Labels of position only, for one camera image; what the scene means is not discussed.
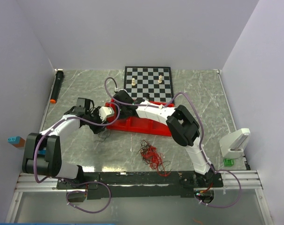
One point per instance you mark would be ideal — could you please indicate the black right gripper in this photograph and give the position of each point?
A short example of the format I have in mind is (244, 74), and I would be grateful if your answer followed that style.
(125, 116)

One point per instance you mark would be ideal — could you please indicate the black and grey chessboard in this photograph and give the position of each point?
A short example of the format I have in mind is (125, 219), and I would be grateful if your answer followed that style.
(146, 79)

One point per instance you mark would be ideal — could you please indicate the red three-compartment plastic tray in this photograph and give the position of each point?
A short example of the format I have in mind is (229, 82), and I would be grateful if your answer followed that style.
(138, 125)

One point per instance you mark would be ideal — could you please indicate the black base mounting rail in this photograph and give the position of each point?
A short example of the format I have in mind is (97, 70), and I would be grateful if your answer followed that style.
(142, 184)

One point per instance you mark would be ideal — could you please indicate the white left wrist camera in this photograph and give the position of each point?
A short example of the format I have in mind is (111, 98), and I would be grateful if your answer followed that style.
(105, 113)

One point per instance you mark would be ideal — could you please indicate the black marker with orange cap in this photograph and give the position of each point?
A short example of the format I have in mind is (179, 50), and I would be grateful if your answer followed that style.
(59, 77)

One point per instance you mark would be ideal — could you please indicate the green small toy block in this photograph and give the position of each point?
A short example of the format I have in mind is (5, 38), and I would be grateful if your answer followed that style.
(228, 162)

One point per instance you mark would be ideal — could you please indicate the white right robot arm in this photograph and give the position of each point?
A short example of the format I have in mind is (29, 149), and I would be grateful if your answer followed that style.
(184, 128)

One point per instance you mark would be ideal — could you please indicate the white chess piece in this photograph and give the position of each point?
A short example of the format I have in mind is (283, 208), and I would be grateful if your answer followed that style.
(133, 82)
(160, 79)

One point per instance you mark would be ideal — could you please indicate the white chess piece right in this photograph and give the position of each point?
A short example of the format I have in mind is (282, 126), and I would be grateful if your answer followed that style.
(160, 79)

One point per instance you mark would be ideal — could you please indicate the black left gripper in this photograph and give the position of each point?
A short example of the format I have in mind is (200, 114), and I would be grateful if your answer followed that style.
(97, 128)

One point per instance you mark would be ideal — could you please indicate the blue and brown toy block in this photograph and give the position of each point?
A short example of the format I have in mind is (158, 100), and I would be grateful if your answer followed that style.
(16, 141)

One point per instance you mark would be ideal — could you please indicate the white chess piece left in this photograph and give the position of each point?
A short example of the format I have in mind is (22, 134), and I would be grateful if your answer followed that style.
(133, 82)

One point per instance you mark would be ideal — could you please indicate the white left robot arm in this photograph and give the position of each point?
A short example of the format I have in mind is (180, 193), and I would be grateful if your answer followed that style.
(50, 139)

